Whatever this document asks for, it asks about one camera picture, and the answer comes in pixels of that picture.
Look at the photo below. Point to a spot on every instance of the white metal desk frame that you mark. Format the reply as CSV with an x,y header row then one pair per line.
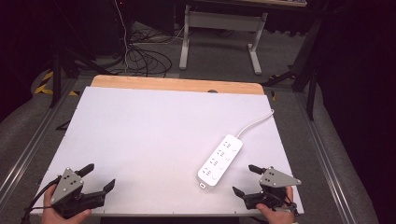
x,y
218,21

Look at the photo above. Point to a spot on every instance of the white power strip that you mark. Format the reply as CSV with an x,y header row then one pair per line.
x,y
219,161

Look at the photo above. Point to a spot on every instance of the white board sheet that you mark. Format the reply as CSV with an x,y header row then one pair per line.
x,y
162,140

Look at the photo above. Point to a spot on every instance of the person's left hand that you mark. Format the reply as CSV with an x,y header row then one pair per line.
x,y
51,216

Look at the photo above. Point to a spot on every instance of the person's right hand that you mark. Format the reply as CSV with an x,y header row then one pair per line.
x,y
280,216

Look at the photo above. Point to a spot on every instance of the yellow black striped tape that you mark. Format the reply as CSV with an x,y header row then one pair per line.
x,y
43,85

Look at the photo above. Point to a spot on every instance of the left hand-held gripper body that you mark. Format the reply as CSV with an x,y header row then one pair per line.
x,y
67,183

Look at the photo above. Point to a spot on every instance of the light wooden desk top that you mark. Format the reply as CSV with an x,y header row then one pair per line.
x,y
264,2

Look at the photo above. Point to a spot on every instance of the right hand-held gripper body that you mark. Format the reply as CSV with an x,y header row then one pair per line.
x,y
275,179

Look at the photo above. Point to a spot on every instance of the black metal stand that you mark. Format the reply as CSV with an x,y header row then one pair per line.
x,y
311,81

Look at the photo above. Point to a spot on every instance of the black tripod stand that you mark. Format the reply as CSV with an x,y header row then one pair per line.
x,y
56,77

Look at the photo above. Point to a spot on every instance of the metal floor rail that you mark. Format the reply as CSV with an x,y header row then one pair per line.
x,y
34,138
327,161

